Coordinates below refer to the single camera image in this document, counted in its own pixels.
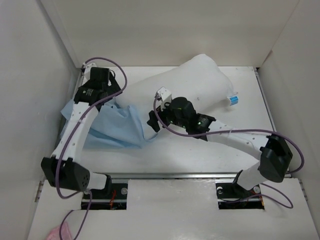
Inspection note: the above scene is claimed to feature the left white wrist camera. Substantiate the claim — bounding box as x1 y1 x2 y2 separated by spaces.
82 63 95 79

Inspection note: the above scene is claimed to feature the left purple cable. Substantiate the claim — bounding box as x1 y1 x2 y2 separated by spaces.
55 56 129 240

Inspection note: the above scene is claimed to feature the aluminium left rail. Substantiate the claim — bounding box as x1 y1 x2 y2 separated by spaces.
54 69 83 149

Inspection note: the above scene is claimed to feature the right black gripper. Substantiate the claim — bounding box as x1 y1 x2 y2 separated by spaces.
146 99 188 132

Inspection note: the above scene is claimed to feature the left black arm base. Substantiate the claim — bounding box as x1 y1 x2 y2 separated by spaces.
80 175 128 211

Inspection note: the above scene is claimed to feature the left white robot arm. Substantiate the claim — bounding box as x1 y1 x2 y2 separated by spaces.
41 65 121 199

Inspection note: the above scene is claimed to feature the white pillow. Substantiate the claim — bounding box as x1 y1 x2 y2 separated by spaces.
116 54 238 138

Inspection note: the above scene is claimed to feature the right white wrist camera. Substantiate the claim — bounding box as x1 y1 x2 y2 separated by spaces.
155 86 172 110

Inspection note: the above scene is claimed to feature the aluminium front rail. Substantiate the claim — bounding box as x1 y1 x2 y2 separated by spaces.
51 171 291 180

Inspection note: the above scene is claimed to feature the aluminium rail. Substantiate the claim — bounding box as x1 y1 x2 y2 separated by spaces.
54 69 83 149
51 171 291 180

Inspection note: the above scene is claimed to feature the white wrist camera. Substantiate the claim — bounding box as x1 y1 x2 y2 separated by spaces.
155 86 172 110
82 63 95 79

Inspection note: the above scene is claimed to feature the blue white pillow tag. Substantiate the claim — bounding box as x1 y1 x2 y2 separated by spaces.
227 95 239 106

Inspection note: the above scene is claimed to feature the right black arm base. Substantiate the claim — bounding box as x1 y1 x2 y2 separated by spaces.
215 178 265 210

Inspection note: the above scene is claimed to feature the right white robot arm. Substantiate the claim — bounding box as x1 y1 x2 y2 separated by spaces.
147 97 293 197

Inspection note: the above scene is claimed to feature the pink cloth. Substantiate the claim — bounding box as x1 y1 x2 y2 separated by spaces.
45 222 73 240

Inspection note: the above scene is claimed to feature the light blue pillowcase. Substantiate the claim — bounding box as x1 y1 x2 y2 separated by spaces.
59 98 161 151

